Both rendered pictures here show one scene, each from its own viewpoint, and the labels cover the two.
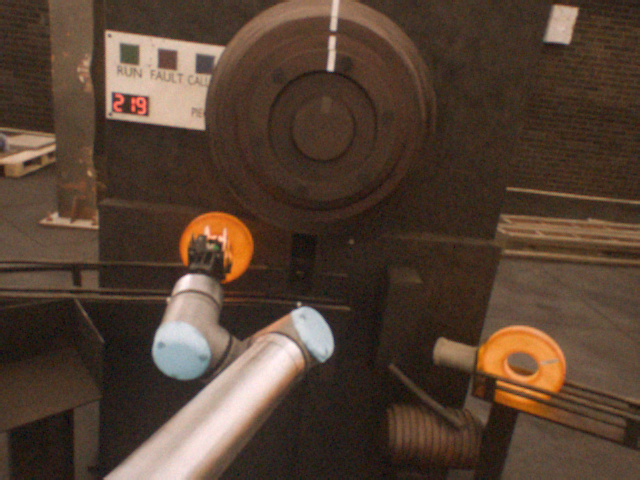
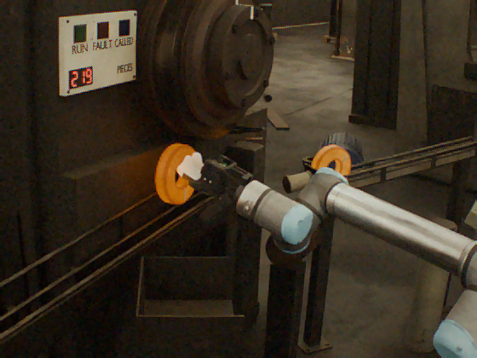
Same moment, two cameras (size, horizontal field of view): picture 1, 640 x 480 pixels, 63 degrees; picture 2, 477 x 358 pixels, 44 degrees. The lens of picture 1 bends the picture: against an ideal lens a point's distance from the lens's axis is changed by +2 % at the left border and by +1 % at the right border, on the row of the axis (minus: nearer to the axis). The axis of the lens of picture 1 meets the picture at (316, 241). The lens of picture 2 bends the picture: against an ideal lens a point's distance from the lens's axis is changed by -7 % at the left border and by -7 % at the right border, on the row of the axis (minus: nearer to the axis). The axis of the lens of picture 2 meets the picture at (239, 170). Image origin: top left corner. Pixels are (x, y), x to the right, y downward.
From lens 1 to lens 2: 142 cm
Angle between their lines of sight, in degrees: 54
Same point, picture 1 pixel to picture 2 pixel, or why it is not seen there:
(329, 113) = (255, 46)
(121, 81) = (74, 59)
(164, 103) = (101, 68)
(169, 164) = (98, 122)
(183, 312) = (286, 201)
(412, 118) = not seen: hidden behind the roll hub
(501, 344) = (324, 160)
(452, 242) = (250, 114)
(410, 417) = not seen: hidden behind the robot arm
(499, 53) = not seen: outside the picture
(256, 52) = (201, 14)
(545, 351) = (342, 153)
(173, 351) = (304, 223)
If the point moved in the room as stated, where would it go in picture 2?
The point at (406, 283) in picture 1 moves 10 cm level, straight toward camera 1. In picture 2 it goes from (260, 149) to (284, 157)
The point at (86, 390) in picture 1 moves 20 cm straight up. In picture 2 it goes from (216, 304) to (218, 224)
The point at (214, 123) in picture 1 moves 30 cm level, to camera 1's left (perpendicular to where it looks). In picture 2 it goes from (176, 72) to (87, 90)
